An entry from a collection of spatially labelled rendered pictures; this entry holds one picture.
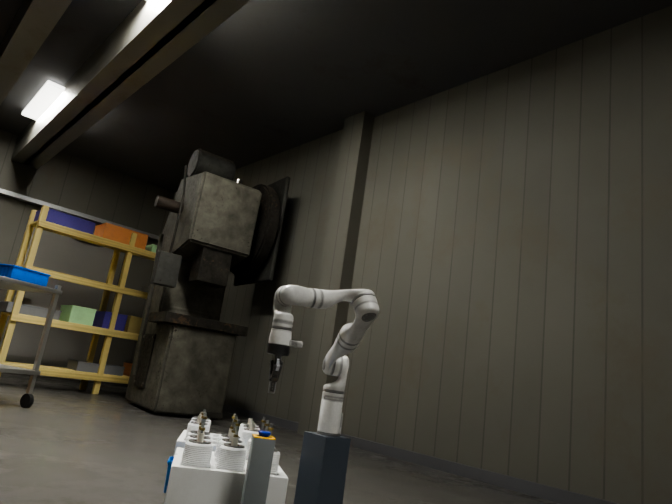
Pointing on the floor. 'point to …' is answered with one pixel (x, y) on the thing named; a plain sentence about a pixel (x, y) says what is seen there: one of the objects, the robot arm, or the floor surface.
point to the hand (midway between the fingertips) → (272, 387)
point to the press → (202, 285)
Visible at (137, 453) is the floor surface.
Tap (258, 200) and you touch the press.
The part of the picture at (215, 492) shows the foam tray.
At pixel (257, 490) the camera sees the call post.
